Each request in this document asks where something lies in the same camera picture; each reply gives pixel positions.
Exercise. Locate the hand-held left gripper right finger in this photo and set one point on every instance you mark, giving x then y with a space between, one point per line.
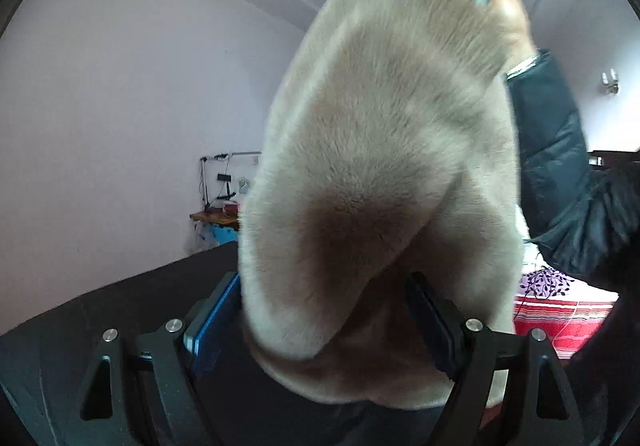
430 321

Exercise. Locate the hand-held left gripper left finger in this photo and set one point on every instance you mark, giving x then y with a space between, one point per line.
215 321

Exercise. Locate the beige fluffy towel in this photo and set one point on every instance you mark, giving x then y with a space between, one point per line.
375 150

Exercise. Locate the person's right forearm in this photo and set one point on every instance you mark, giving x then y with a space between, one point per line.
550 135

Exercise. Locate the person's right hand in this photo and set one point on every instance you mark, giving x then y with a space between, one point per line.
505 10

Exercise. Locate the blue plastic bag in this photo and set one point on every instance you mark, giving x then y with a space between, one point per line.
224 235

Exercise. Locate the wooden desk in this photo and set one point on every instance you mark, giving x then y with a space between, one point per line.
215 217

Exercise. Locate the dark bed blanket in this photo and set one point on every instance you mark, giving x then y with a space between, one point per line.
100 296

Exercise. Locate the purple leaf-print cloth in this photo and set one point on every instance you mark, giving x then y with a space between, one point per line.
545 283

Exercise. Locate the red striped bedsheet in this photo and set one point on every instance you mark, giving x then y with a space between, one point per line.
560 326

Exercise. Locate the black desk lamp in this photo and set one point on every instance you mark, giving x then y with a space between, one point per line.
204 175

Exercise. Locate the wooden headboard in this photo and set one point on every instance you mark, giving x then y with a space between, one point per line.
607 158

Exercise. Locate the wall light fixture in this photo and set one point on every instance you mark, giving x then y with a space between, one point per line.
611 80

